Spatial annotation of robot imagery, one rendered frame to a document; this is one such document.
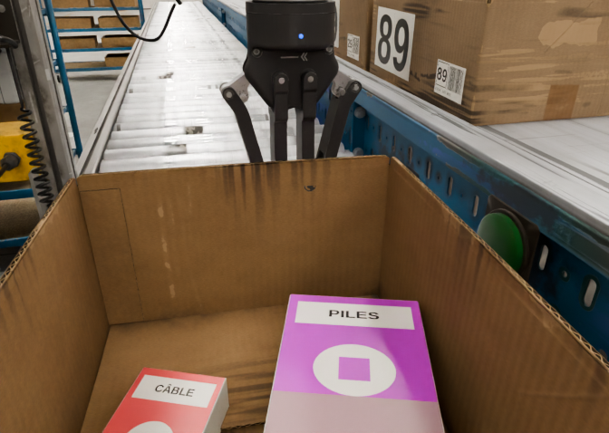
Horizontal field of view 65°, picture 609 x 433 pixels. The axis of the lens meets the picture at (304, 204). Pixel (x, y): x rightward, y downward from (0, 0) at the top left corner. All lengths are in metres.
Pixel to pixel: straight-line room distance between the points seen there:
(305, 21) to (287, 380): 0.27
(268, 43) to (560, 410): 0.31
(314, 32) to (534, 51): 0.41
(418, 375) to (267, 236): 0.20
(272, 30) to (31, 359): 0.28
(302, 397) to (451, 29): 0.57
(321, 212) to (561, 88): 0.45
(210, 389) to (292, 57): 0.28
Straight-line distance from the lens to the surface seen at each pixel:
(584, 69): 0.81
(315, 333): 0.38
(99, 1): 5.78
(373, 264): 0.52
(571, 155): 0.66
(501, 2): 0.71
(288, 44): 0.40
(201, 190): 0.45
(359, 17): 1.11
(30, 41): 0.76
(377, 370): 0.36
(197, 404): 0.39
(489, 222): 0.56
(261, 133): 1.11
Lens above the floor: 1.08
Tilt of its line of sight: 26 degrees down
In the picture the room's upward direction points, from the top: straight up
